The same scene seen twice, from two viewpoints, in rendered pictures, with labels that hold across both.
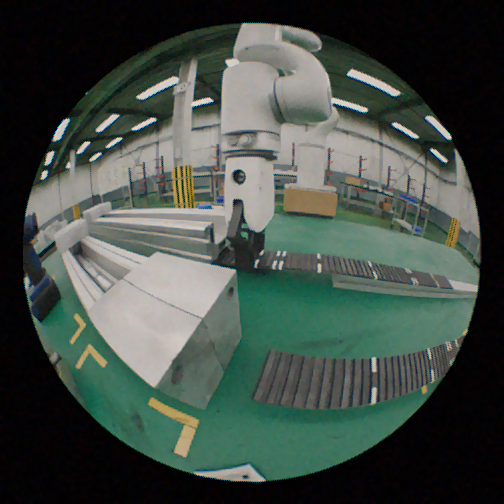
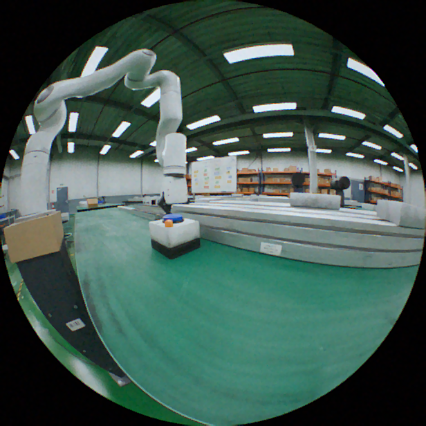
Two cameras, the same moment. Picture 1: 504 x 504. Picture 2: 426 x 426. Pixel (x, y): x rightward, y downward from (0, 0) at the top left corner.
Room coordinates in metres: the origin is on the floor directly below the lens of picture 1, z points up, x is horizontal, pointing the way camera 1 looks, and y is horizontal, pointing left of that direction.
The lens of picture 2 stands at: (0.63, 0.28, 0.89)
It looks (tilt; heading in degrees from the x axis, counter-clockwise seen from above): 8 degrees down; 199
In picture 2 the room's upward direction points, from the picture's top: straight up
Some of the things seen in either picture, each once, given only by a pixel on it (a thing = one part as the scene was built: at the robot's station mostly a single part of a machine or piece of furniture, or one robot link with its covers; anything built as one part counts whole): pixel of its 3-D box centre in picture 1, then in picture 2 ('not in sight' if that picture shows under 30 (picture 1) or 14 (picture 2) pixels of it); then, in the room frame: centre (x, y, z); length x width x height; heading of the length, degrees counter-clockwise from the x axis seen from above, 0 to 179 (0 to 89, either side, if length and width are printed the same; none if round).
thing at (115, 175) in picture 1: (113, 189); not in sight; (4.16, 4.54, 0.97); 1.51 x 0.50 x 1.95; 99
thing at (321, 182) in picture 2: not in sight; (317, 189); (-8.71, 5.27, 1.55); 2.83 x 0.98 x 3.10; 79
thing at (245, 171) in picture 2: not in sight; (243, 186); (-9.84, -0.62, 1.58); 2.83 x 0.98 x 3.15; 79
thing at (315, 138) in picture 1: (318, 125); (47, 127); (0.70, -0.29, 1.17); 0.19 x 0.12 x 0.24; 61
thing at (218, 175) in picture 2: not in sight; (212, 191); (-2.80, -0.90, 0.97); 1.50 x 0.50 x 1.95; 79
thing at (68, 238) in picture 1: (70, 238); (312, 204); (0.21, 0.49, 0.87); 0.16 x 0.11 x 0.07; 72
